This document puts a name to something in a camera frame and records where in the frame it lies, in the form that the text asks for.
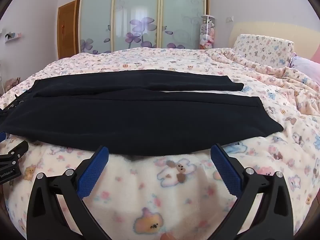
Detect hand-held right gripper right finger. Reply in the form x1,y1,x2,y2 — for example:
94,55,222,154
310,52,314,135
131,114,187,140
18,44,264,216
210,144,294,240

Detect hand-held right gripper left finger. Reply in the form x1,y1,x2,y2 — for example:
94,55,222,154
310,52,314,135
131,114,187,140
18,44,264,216
26,145,118,240

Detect black pants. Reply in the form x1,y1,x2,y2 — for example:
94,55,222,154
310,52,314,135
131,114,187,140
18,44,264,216
0,69,284,157

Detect floral patterned bed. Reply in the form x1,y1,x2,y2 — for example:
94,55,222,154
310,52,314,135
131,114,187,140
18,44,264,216
0,47,320,240

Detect wooden door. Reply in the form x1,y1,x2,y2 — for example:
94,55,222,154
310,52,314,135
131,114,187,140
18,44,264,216
57,0,77,60

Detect printed bear pillow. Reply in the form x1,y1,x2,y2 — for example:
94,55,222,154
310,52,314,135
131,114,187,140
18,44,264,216
232,34,295,68

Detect purple pillow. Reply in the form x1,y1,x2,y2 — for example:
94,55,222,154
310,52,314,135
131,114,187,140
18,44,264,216
289,55,320,86

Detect clear cylinder of plush toys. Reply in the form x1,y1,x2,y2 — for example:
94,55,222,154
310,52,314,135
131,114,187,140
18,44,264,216
199,15,216,50

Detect cream headboard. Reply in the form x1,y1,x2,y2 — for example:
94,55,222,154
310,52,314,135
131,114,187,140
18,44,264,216
230,21,320,61

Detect flowered sliding door wardrobe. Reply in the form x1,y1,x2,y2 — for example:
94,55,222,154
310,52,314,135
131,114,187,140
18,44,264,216
74,0,210,54

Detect white wall shelf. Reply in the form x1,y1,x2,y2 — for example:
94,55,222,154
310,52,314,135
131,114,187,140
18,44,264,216
4,31,22,41

